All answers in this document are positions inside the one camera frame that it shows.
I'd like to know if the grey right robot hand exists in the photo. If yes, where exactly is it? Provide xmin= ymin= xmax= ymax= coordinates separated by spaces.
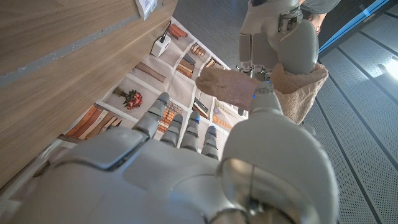
xmin=0 ymin=81 xmax=340 ymax=224

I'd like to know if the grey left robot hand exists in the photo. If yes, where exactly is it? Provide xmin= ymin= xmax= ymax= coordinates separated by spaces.
xmin=238 ymin=0 xmax=320 ymax=82

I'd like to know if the tan adhesive wrap roll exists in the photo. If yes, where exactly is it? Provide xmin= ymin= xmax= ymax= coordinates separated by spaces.
xmin=195 ymin=63 xmax=330 ymax=125

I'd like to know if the white power strip box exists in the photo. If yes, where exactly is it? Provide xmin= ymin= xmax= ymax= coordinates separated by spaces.
xmin=150 ymin=34 xmax=172 ymax=58

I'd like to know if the grey trouser leg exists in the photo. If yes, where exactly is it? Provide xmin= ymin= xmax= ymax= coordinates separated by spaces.
xmin=300 ymin=0 xmax=342 ymax=15

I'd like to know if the printed bookshelf backdrop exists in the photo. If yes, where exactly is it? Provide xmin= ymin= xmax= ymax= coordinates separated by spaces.
xmin=58 ymin=17 xmax=249 ymax=156

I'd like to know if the black power strip cord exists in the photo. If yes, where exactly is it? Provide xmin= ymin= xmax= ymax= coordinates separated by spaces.
xmin=160 ymin=21 xmax=172 ymax=44

